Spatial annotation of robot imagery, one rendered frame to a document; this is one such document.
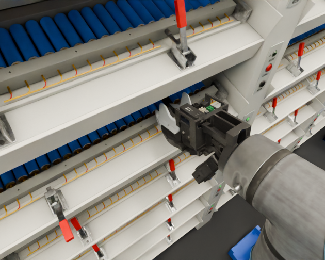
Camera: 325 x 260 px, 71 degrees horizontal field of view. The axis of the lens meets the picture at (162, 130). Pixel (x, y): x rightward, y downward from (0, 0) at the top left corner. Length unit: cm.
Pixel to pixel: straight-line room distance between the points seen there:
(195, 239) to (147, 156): 93
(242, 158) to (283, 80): 46
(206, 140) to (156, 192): 31
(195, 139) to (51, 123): 21
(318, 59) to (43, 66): 79
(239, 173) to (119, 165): 25
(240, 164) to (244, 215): 116
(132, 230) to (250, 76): 59
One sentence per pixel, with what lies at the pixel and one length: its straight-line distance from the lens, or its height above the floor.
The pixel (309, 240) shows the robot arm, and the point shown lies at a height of 105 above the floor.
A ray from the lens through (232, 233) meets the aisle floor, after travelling 141.
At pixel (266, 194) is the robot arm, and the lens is 30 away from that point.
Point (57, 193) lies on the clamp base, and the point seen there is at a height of 93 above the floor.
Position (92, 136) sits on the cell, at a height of 95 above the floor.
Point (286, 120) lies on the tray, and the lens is 121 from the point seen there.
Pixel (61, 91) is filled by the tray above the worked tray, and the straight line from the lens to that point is 33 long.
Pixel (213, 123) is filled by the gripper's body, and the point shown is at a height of 104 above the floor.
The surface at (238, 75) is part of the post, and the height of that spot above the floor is 100.
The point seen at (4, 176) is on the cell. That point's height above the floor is 95.
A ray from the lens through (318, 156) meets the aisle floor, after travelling 191.
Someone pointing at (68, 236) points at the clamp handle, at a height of 93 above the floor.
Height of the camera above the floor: 130
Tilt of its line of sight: 49 degrees down
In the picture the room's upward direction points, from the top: straight up
